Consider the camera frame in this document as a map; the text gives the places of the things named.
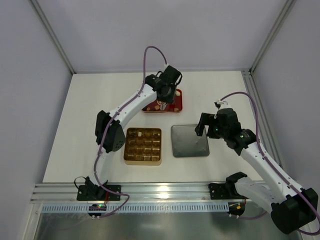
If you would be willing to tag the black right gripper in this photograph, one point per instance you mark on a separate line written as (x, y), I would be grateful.
(208, 125)

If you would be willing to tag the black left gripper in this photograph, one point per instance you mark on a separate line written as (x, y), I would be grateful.
(163, 104)

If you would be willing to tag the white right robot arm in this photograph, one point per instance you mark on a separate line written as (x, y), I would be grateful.
(289, 204)

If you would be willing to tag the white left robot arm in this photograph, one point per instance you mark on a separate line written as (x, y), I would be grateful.
(109, 127)

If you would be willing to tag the red chocolate tray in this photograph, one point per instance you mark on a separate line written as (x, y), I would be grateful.
(178, 103)

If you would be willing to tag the gold chocolate tin box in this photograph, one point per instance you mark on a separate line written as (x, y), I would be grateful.
(145, 150)

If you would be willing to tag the silver tin lid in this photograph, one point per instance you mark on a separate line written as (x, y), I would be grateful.
(186, 144)

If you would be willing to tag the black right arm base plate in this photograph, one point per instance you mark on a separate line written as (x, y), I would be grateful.
(223, 191)

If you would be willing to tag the slotted cable duct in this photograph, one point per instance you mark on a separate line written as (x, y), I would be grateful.
(136, 207)

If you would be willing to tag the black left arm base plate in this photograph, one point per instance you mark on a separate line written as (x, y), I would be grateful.
(85, 193)

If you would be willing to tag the aluminium frame post right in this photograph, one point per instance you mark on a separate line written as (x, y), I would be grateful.
(272, 34)

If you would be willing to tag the aluminium frame post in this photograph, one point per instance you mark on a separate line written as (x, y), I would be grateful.
(52, 35)
(272, 34)

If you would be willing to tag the aluminium front rail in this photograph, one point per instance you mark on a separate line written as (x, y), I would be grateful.
(64, 192)

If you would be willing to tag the aluminium frame post left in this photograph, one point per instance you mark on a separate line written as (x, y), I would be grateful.
(52, 35)

